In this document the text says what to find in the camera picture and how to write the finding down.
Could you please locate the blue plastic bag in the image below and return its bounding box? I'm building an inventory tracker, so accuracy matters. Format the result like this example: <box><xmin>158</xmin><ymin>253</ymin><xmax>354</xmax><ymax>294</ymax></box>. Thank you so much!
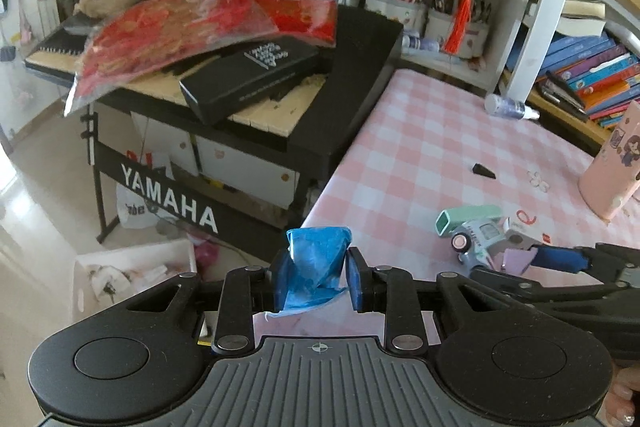
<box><xmin>264</xmin><ymin>227</ymin><xmax>352</xmax><ymax>320</ymax></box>

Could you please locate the white staples box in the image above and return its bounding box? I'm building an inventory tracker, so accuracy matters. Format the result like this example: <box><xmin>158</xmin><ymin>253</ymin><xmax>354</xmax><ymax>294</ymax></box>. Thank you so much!
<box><xmin>451</xmin><ymin>217</ymin><xmax>539</xmax><ymax>272</ymax></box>

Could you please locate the mint green stapler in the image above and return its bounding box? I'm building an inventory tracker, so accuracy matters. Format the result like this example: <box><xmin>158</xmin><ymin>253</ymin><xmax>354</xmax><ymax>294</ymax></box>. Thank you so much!
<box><xmin>434</xmin><ymin>205</ymin><xmax>502</xmax><ymax>237</ymax></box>

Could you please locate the person's right hand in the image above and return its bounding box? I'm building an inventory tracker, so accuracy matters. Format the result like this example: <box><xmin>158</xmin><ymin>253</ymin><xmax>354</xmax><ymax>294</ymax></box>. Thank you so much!
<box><xmin>602</xmin><ymin>365</ymin><xmax>640</xmax><ymax>427</ymax></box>

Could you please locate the pink cartoon humidifier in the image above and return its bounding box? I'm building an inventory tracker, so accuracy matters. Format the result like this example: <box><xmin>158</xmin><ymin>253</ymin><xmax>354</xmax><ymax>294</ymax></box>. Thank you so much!
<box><xmin>578</xmin><ymin>102</ymin><xmax>640</xmax><ymax>222</ymax></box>

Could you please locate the black Yamaha keyboard piano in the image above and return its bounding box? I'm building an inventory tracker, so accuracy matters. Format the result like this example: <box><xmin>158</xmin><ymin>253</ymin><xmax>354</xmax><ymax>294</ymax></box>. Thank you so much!
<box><xmin>22</xmin><ymin>3</ymin><xmax>405</xmax><ymax>258</ymax></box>

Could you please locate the white storage bin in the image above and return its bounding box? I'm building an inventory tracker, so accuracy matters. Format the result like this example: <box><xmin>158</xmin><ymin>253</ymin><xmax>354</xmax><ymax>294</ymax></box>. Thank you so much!
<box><xmin>70</xmin><ymin>239</ymin><xmax>196</xmax><ymax>322</ymax></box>

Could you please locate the small black wedge piece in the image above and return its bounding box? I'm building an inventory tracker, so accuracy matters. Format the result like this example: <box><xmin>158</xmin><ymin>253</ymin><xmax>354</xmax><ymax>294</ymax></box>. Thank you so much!
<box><xmin>472</xmin><ymin>162</ymin><xmax>497</xmax><ymax>180</ymax></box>

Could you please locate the pink checkered tablecloth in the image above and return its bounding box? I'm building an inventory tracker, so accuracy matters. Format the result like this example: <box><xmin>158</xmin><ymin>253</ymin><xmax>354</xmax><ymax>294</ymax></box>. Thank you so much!
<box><xmin>252</xmin><ymin>67</ymin><xmax>640</xmax><ymax>341</ymax></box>

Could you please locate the row of colourful books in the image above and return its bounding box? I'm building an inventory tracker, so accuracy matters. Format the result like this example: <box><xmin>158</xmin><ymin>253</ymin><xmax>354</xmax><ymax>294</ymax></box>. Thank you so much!
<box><xmin>533</xmin><ymin>28</ymin><xmax>639</xmax><ymax>130</ymax></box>

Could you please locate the small spray bottle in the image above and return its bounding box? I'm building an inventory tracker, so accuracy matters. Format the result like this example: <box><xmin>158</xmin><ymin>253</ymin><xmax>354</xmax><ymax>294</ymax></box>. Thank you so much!
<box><xmin>484</xmin><ymin>94</ymin><xmax>540</xmax><ymax>120</ymax></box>

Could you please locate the long black box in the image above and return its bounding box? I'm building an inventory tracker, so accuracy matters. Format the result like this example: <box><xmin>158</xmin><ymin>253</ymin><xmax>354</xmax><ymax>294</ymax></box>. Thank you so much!
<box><xmin>180</xmin><ymin>36</ymin><xmax>320</xmax><ymax>126</ymax></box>

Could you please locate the red tassel ornament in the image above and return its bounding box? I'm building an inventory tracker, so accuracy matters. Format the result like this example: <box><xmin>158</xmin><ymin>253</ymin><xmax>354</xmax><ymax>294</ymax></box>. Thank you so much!
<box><xmin>442</xmin><ymin>0</ymin><xmax>474</xmax><ymax>55</ymax></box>

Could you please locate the red patterned plastic bag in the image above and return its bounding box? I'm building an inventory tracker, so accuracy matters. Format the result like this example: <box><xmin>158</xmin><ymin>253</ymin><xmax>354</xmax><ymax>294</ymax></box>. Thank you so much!
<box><xmin>64</xmin><ymin>0</ymin><xmax>277</xmax><ymax>116</ymax></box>

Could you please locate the red flat packet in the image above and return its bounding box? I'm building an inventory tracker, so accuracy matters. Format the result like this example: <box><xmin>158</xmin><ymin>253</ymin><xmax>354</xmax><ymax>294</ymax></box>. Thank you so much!
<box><xmin>255</xmin><ymin>0</ymin><xmax>338</xmax><ymax>48</ymax></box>

